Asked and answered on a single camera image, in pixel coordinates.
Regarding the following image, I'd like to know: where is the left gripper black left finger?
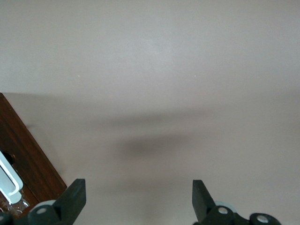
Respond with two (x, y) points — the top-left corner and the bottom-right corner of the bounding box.
(0, 178), (86, 225)

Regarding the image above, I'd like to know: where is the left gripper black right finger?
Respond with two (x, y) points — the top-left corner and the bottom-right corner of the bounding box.
(192, 180), (281, 225)

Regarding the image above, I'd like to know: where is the white drawer handle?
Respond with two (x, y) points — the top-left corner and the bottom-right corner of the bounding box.
(0, 150), (24, 204)

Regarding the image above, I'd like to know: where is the dark brown wooden drawer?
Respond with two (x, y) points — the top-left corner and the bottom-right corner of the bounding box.
(0, 92), (68, 220)

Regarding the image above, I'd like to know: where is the clear adhesive tape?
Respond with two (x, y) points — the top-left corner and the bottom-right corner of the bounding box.
(0, 191), (30, 214)

